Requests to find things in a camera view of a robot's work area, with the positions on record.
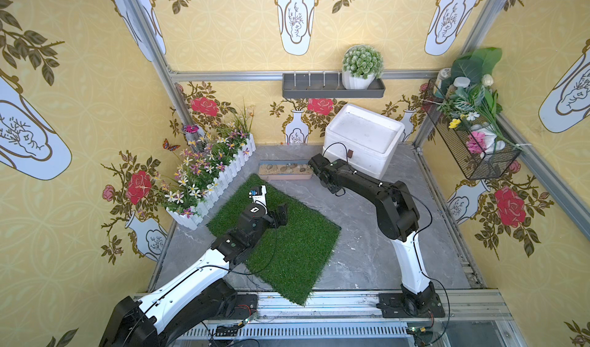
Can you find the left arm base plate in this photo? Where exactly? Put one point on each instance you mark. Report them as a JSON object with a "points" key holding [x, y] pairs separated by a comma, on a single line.
{"points": [[239, 307]]}

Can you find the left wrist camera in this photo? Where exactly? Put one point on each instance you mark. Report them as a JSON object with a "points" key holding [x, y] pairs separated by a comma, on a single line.
{"points": [[258, 195]]}

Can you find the potted green succulent plant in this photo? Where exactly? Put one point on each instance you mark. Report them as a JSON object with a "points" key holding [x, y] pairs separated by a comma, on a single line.
{"points": [[362, 64]]}

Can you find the small circuit board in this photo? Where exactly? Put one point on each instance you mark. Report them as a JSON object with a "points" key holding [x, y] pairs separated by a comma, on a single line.
{"points": [[231, 330]]}

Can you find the artificial flower bouquet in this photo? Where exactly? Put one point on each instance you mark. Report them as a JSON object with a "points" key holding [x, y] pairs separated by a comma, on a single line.
{"points": [[470, 103]]}

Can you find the green artificial grass mat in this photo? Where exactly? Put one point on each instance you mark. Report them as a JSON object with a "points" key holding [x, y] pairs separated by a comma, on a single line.
{"points": [[292, 258]]}

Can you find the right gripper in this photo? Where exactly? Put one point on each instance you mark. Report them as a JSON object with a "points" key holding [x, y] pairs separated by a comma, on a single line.
{"points": [[316, 163]]}

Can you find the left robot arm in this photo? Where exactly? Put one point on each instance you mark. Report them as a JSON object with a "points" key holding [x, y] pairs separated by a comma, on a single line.
{"points": [[197, 294]]}

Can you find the white fence flower planter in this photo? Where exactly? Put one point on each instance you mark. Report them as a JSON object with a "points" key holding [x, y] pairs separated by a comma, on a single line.
{"points": [[207, 167]]}

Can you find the grey wall shelf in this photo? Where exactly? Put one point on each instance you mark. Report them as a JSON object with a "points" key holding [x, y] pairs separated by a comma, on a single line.
{"points": [[326, 85]]}

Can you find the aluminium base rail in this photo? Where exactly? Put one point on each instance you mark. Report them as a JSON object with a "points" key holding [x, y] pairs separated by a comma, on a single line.
{"points": [[473, 318]]}

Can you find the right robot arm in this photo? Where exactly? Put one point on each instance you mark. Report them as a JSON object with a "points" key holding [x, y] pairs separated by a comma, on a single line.
{"points": [[396, 215]]}

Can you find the black wire basket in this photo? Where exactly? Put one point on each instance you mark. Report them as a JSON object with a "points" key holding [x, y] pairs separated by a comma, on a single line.
{"points": [[472, 166]]}

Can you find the tray of pebbles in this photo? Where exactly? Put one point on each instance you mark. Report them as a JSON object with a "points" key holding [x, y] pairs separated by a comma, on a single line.
{"points": [[284, 170]]}

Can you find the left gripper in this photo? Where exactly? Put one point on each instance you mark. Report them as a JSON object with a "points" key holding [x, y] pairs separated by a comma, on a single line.
{"points": [[279, 215]]}

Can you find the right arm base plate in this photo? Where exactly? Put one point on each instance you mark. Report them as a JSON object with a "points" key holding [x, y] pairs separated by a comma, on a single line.
{"points": [[400, 305]]}

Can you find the white three-drawer cabinet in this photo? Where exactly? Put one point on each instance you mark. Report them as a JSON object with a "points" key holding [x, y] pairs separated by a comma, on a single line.
{"points": [[365, 139]]}

